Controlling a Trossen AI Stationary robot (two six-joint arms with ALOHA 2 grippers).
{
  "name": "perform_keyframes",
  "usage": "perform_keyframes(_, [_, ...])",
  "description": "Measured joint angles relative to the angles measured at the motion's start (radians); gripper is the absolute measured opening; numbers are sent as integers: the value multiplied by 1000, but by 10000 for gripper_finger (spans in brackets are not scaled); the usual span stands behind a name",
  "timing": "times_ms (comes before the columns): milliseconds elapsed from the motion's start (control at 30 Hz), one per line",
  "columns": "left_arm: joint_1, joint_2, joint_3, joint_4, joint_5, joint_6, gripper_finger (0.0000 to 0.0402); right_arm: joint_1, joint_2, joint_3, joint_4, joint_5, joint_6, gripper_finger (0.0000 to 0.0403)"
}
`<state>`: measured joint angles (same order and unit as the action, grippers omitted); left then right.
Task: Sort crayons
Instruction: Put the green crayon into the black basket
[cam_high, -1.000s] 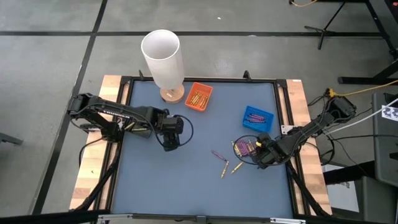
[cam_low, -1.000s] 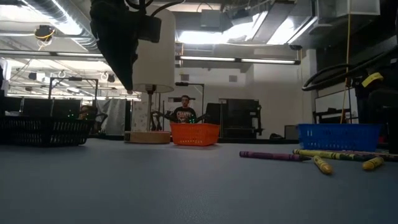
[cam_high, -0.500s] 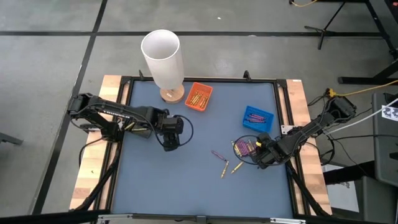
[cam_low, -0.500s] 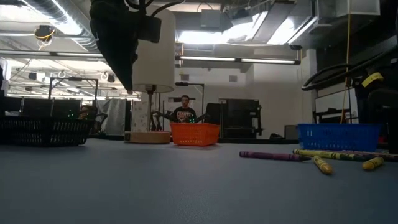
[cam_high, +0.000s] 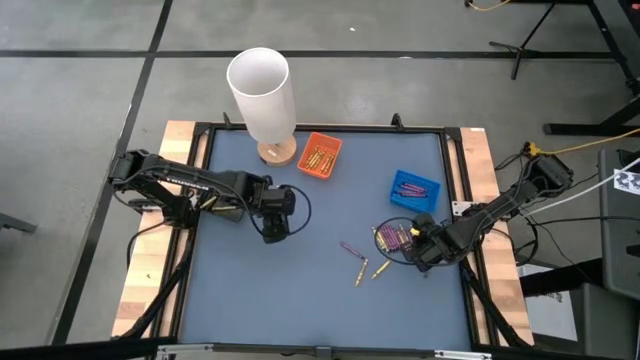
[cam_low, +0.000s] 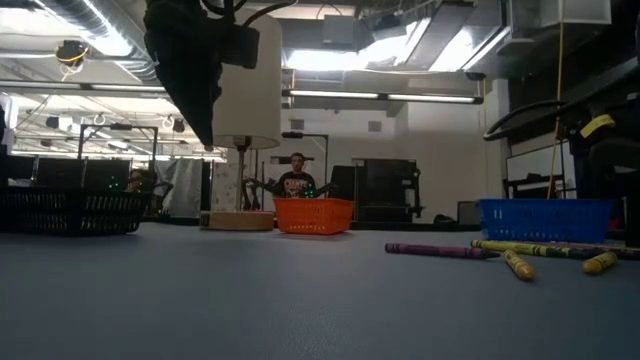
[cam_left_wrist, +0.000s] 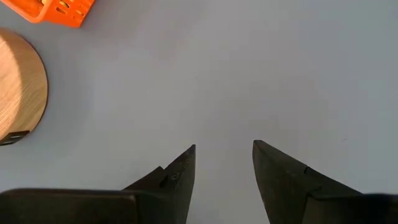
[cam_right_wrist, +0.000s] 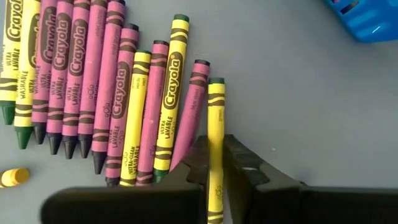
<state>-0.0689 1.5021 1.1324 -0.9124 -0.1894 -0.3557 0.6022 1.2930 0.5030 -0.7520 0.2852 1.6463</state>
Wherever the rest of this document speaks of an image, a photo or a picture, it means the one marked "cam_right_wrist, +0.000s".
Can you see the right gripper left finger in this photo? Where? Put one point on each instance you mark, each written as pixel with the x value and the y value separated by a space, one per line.
pixel 124 205

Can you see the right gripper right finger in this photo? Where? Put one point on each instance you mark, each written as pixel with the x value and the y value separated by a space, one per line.
pixel 311 205

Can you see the yellow-wrapped orange crayon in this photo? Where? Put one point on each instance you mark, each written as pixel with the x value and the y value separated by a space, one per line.
pixel 14 177

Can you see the blue plastic basket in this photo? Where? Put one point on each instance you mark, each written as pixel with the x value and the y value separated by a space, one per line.
pixel 367 18

